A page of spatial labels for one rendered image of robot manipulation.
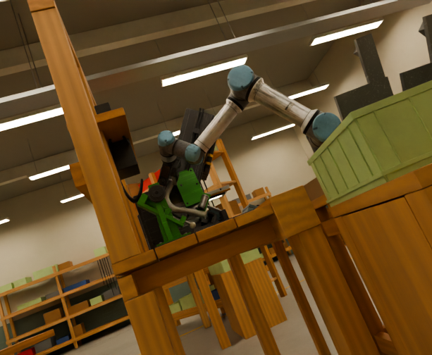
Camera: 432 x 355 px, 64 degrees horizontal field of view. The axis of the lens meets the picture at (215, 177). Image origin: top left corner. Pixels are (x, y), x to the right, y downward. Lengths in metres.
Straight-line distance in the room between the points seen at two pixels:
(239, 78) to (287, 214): 0.64
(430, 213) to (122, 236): 0.84
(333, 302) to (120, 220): 0.74
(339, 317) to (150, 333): 0.60
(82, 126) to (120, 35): 4.67
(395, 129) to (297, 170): 11.25
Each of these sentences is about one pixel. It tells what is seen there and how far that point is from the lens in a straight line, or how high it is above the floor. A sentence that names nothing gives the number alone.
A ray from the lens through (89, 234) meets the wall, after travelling 11.01.
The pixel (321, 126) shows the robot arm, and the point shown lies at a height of 1.10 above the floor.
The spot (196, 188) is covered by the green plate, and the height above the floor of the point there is 1.15.
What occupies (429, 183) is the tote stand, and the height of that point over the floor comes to 0.76.
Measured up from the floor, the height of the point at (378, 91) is 1.01.
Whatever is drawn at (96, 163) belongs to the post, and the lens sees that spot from 1.22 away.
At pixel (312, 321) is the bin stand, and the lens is 2.12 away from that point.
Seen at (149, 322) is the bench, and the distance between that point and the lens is 1.15.
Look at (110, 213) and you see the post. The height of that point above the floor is 1.04.
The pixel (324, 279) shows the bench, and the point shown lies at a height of 0.58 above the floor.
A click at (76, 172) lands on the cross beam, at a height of 1.24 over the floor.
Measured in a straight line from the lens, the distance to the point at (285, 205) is 1.22.
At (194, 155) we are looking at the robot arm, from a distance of 1.51.
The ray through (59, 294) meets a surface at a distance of 10.48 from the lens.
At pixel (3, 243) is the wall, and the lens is 11.67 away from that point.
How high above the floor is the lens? 0.78
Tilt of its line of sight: 12 degrees up
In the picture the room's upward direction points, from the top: 22 degrees counter-clockwise
